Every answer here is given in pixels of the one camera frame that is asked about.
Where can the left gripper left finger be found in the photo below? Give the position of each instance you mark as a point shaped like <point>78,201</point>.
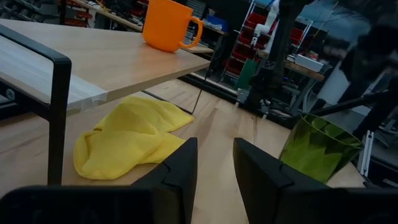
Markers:
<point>177,177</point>

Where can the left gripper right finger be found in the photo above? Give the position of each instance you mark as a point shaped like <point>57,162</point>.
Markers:
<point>264,183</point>

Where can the orange mug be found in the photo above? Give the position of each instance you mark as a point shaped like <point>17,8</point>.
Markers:
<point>166,26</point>

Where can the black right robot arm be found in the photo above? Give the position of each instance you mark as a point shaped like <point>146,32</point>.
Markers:
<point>283,46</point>

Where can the black slanted support strut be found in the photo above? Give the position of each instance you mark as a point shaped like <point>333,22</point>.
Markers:
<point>351,104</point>

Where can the yellow cloth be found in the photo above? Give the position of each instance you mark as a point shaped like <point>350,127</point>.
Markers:
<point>130,140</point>

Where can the green faceted plastic tumbler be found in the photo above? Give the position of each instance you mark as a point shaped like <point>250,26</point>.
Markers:
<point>317,149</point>

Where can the white flat box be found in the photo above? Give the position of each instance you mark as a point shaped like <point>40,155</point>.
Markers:
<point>309,63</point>

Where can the green flat board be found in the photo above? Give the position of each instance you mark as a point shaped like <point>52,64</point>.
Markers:
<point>247,74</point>

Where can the rack with red bins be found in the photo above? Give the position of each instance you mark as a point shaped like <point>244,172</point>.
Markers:
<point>245,53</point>

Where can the blue storage bin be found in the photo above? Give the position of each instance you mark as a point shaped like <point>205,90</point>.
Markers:
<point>217,23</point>

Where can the aluminium extrusion post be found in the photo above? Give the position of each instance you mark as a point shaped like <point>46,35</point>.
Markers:
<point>365,155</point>

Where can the wooden shelf with black frame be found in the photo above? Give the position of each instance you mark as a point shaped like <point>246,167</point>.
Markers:
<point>109,56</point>

